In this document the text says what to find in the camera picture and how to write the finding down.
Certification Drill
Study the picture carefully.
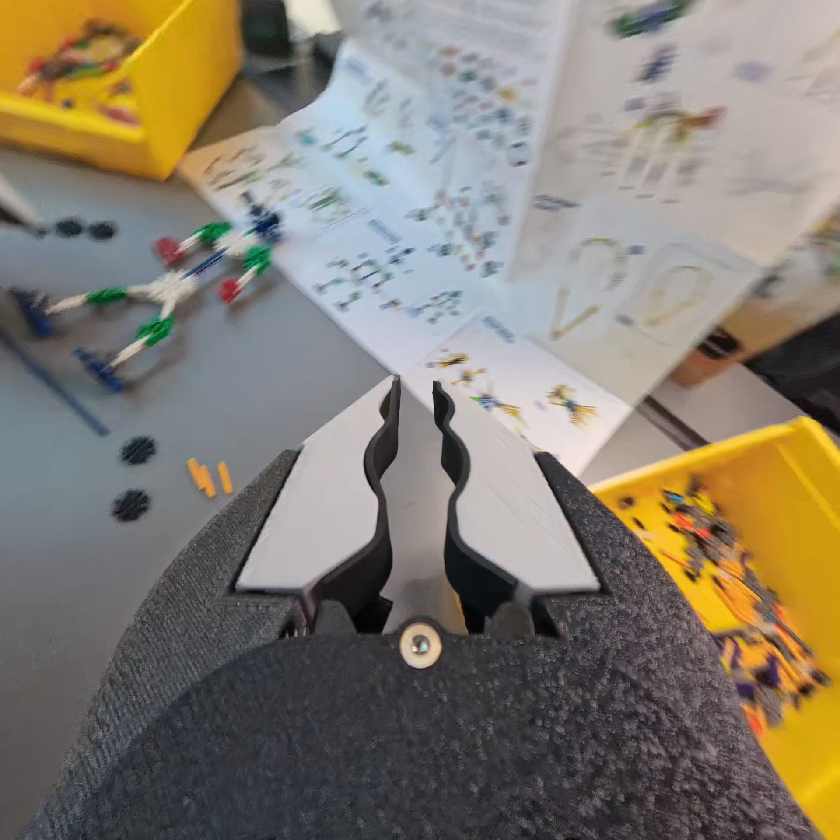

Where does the yellow bin with dark parts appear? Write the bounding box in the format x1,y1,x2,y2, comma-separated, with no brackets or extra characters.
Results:
587,416,840,840

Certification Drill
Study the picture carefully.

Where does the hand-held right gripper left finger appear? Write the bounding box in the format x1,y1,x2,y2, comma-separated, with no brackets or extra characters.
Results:
234,375,403,632

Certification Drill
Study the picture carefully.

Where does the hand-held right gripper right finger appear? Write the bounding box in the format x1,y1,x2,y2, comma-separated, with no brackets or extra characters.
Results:
432,381,601,632

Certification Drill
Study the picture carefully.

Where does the pile of small construction parts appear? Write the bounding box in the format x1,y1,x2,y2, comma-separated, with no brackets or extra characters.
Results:
617,479,834,732

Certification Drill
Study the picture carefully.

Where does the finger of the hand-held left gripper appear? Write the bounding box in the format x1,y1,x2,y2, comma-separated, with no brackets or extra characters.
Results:
0,172,47,236

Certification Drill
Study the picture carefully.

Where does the brown cardboard box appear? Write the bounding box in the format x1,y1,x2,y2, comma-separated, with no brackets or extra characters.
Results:
669,262,811,388

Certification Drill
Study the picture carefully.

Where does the thin blue rod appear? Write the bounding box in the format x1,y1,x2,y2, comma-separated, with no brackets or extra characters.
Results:
0,328,109,437

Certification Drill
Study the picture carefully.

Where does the colourful construction toy figure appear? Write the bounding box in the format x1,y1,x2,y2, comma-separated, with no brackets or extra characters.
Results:
10,203,286,395

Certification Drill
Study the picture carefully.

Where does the folded paper instruction sheet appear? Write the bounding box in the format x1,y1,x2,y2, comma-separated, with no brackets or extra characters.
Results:
177,0,840,476

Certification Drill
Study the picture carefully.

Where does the yellow bin with red rods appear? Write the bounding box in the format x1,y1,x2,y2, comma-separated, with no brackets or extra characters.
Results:
0,0,244,181

